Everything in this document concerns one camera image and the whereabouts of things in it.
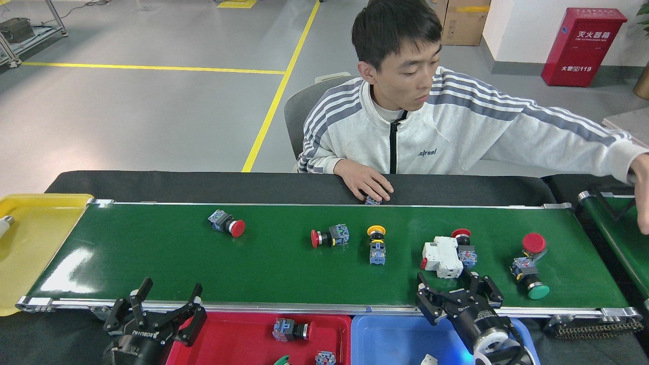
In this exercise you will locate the cardboard box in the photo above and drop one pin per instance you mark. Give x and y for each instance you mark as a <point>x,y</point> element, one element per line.
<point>464,28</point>

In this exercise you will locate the seated person's left hand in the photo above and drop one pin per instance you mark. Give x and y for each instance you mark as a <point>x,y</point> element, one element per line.
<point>643,192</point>

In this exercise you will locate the red fire extinguisher box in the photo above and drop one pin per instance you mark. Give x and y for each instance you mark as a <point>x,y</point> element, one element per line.
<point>578,56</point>

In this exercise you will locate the metal rack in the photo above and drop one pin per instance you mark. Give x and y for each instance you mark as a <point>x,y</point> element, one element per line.
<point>48,38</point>

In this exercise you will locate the red plastic tray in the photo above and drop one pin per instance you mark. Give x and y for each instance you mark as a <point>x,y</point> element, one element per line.
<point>228,339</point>

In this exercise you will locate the short green conveyor belt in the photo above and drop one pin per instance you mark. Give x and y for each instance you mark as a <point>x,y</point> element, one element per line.
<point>613,228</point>

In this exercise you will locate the yellow push button switch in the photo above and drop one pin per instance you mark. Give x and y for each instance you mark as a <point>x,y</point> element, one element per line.
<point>377,253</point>

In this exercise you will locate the green push button switch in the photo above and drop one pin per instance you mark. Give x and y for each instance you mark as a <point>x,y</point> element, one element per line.
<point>324,358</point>
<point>537,291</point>

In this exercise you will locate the beige table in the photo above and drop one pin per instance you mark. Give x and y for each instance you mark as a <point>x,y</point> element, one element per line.
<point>634,121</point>

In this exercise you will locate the yellow plastic tray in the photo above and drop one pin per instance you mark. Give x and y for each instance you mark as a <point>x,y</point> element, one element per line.
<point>30,253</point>

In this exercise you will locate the blue plastic tray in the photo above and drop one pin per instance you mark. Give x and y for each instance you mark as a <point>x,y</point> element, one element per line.
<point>395,339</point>

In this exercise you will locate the green mushroom button switch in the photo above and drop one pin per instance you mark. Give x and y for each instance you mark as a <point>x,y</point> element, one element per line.
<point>281,361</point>

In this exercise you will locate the potted plant in gold pot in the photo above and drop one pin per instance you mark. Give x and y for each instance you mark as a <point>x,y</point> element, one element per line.
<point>643,86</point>

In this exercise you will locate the seated person's right hand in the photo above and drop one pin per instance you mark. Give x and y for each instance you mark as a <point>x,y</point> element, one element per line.
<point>362,177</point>

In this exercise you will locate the seated person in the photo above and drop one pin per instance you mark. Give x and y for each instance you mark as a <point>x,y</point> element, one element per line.
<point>456,137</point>

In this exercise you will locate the red mushroom button switch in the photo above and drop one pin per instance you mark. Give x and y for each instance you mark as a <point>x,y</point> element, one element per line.
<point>338,234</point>
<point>534,243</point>

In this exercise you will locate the seated person's left forearm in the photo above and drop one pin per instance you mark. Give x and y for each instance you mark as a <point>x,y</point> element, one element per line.
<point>583,142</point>

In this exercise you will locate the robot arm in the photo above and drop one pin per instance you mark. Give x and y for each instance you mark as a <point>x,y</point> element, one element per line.
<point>494,344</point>

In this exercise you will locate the white cylindrical part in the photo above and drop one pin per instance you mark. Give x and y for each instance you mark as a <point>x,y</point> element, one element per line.
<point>5,226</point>

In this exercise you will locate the long green conveyor belt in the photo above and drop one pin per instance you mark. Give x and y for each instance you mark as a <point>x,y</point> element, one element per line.
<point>284,274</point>

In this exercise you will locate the red push button switch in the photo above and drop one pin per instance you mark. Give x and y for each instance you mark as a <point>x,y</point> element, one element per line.
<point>466,256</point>
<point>284,329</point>
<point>373,201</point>
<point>219,220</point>

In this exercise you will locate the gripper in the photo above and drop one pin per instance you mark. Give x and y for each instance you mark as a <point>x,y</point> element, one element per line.
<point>476,319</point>
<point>142,344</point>

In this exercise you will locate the seated person's right forearm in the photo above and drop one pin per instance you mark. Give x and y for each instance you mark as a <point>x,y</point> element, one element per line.
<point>319,162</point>

